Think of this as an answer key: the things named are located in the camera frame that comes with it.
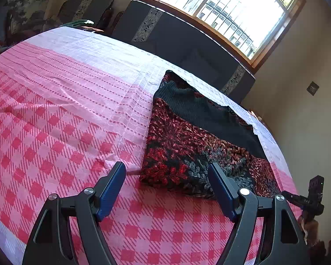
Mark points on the painted folding screen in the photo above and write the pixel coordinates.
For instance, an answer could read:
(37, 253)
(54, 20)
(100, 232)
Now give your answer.
(26, 15)

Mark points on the dark blue sofa headboard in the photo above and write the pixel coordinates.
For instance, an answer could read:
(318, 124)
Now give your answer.
(162, 34)

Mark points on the red black patterned knit sweater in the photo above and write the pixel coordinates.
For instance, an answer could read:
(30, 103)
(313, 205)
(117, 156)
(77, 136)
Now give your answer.
(188, 131)

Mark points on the pink checked bed sheet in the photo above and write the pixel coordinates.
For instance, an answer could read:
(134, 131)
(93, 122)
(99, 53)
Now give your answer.
(72, 104)

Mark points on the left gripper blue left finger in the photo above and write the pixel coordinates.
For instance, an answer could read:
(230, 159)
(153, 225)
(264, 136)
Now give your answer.
(51, 242)

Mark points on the right hand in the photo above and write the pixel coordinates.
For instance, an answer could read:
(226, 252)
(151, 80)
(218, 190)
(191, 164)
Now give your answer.
(309, 231)

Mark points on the dark wall switch plate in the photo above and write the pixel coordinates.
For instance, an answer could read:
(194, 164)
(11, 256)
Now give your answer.
(312, 88)

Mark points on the dark square cushion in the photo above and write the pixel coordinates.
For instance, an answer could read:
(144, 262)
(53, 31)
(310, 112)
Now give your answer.
(198, 66)

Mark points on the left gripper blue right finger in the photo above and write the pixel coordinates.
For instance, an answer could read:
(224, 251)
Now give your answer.
(281, 239)

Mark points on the green clothes hanger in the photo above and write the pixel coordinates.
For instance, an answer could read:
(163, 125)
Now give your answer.
(78, 23)

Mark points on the dark cushioned armchair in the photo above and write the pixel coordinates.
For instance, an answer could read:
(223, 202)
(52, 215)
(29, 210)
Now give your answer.
(98, 11)

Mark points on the wooden framed window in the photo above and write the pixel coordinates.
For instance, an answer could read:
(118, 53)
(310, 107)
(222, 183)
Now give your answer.
(248, 29)

